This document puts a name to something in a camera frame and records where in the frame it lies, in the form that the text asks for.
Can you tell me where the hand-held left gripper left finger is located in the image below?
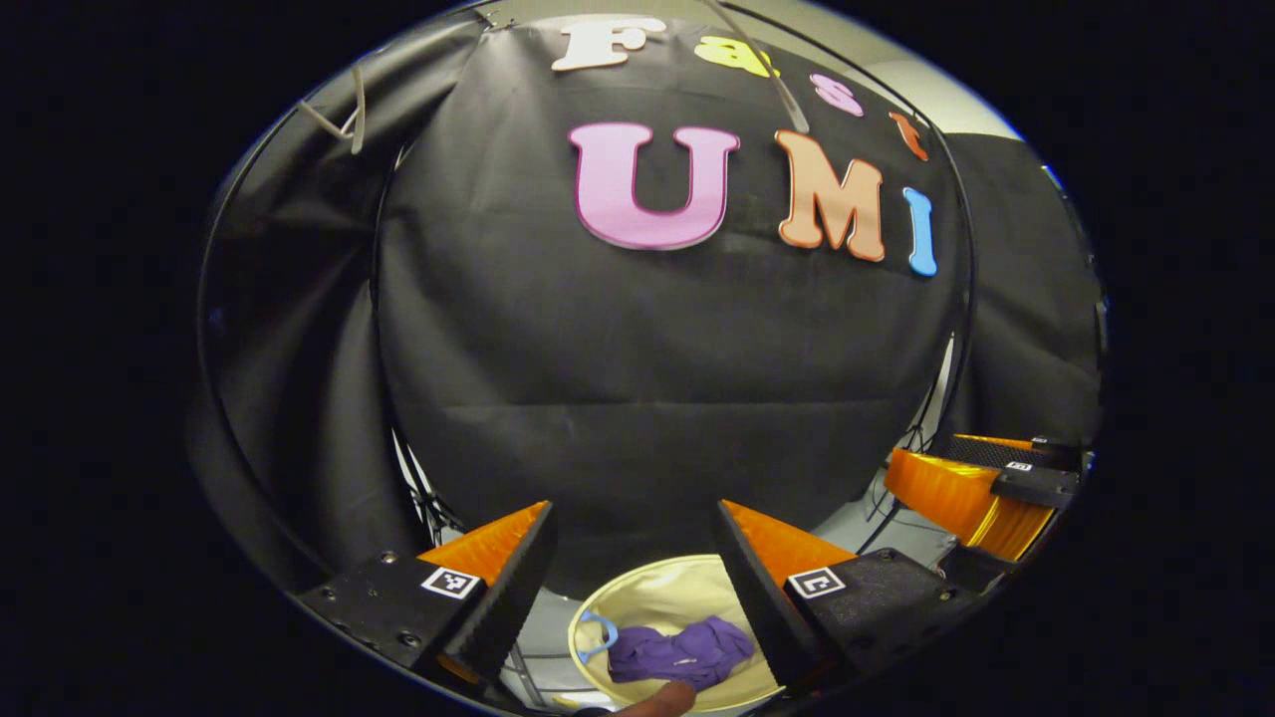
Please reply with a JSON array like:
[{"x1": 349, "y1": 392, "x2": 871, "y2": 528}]
[{"x1": 297, "y1": 500, "x2": 559, "y2": 688}]

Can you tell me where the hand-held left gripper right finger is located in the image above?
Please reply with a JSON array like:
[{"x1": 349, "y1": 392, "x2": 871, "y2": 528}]
[{"x1": 712, "y1": 498, "x2": 982, "y2": 698}]

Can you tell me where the purple ribbed garment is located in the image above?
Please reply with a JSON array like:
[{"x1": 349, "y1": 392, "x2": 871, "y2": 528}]
[{"x1": 608, "y1": 615, "x2": 756, "y2": 692}]

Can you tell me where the cream laundry hamper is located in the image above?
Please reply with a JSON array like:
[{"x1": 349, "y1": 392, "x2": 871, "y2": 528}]
[{"x1": 568, "y1": 555, "x2": 790, "y2": 714}]

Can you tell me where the white clothes hanger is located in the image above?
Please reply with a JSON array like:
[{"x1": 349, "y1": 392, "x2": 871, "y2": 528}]
[
  {"x1": 697, "y1": 0, "x2": 811, "y2": 135},
  {"x1": 297, "y1": 62, "x2": 369, "y2": 156}
]

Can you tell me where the black backdrop stand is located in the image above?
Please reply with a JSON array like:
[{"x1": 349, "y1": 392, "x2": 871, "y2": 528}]
[
  {"x1": 867, "y1": 339, "x2": 959, "y2": 529},
  {"x1": 391, "y1": 428, "x2": 465, "y2": 545}
]

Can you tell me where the black backdrop cloth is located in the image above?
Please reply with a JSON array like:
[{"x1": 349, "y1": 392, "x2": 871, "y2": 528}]
[{"x1": 189, "y1": 10, "x2": 1107, "y2": 598}]

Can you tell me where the black clothes rail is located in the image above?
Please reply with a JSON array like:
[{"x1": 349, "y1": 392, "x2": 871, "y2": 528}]
[{"x1": 194, "y1": 0, "x2": 979, "y2": 598}]

